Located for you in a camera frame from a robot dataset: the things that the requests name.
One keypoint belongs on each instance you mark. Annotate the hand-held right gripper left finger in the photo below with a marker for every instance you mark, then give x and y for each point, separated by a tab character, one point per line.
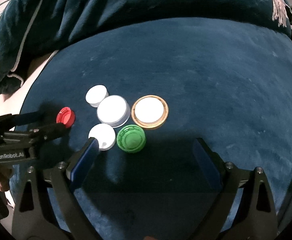
84	162

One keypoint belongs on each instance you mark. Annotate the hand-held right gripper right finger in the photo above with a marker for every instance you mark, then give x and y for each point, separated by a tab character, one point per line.
207	165

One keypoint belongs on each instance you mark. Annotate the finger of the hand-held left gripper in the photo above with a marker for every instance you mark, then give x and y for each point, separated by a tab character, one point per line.
50	130
30	117

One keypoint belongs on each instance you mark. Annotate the red bottle cap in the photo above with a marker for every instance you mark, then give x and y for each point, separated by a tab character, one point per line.
65	116

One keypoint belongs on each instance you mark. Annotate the green bottle cap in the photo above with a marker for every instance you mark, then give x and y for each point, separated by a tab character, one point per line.
131	138

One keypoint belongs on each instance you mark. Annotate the small white bottle cap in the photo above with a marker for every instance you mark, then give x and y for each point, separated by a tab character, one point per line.
95	95

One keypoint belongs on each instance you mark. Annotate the large white bottle cap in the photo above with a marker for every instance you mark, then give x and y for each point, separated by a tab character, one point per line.
112	111

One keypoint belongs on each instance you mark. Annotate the tan bottle cap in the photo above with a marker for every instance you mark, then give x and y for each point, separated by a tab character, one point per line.
149	111

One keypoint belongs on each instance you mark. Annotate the light pink bed sheet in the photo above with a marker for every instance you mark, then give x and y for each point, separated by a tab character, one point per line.
33	80

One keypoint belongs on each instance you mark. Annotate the dark blue bed cover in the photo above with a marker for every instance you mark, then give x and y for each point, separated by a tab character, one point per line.
211	80

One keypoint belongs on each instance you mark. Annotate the dark blue heaped blanket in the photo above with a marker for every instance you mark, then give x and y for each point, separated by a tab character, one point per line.
136	2

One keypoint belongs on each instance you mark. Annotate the pale pink tassel fringe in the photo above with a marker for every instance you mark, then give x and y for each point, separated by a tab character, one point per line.
279	10

